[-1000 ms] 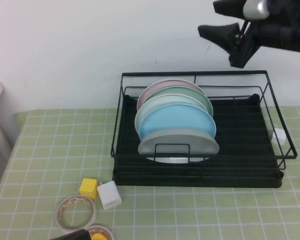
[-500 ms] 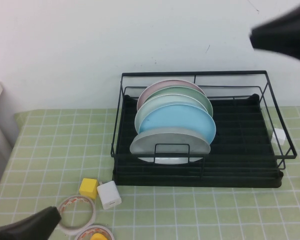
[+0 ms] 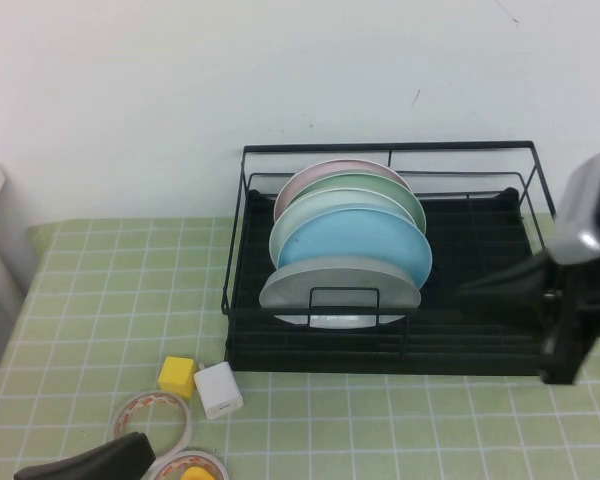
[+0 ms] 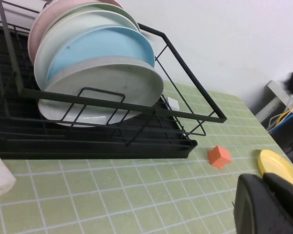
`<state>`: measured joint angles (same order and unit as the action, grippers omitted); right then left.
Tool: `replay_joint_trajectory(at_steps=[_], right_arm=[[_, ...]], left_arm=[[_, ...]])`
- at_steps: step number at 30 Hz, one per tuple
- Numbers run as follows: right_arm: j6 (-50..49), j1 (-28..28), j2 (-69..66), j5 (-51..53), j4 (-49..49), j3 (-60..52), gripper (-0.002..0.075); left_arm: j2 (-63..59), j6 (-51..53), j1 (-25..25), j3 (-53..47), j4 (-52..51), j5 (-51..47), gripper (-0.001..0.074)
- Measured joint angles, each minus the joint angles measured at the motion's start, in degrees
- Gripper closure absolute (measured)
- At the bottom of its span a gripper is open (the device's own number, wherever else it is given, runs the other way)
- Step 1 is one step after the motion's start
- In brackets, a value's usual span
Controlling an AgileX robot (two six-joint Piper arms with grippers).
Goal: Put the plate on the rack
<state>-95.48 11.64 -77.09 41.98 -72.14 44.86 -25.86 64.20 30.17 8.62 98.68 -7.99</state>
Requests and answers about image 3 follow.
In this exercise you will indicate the large white tape roll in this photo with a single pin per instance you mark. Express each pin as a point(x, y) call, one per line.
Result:
point(121, 415)

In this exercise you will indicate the blue plate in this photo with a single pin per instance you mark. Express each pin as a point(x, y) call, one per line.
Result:
point(355, 240)

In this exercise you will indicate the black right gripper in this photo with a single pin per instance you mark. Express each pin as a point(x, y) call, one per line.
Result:
point(570, 340)

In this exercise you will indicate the yellow cube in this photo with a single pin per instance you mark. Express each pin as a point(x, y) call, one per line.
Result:
point(176, 377)

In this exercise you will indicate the pale mint plate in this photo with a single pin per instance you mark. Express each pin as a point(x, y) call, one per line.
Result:
point(290, 222)

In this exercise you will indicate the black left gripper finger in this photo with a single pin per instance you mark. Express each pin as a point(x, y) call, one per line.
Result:
point(110, 457)

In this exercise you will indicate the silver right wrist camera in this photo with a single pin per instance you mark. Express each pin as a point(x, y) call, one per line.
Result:
point(580, 210)

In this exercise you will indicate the pink plate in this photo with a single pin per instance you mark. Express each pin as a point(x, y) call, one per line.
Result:
point(295, 192)

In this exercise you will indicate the grey plate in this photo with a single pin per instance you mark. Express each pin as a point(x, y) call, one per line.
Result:
point(340, 280)

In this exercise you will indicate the white tape roll orange print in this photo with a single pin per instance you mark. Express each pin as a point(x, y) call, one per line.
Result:
point(200, 456)

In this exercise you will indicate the small yellow object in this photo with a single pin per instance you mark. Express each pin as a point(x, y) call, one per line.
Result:
point(197, 474)

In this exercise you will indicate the white charger adapter with port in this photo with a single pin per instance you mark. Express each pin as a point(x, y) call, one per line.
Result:
point(217, 392)

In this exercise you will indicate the black plastic drip tray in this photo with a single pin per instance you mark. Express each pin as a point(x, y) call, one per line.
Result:
point(480, 235)

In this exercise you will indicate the green plate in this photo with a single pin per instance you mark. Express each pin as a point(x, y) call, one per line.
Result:
point(370, 186)

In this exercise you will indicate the green checked tablecloth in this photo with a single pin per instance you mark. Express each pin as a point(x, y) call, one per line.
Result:
point(105, 300)

